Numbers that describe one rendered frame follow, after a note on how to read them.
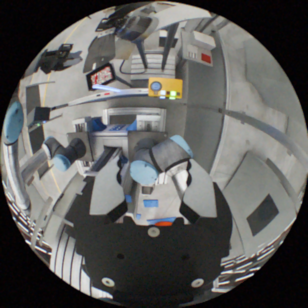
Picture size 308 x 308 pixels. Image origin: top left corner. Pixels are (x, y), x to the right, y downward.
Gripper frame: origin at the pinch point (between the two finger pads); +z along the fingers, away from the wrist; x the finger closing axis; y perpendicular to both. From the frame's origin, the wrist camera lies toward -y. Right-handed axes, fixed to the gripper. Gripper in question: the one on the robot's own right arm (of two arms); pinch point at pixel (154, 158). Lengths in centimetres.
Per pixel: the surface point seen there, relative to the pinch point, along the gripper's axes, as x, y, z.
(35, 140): -197, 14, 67
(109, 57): -18.1, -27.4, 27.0
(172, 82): 7.5, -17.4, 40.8
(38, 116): -82, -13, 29
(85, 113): -120, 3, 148
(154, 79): -0.7, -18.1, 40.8
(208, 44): 36, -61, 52
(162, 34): 3, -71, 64
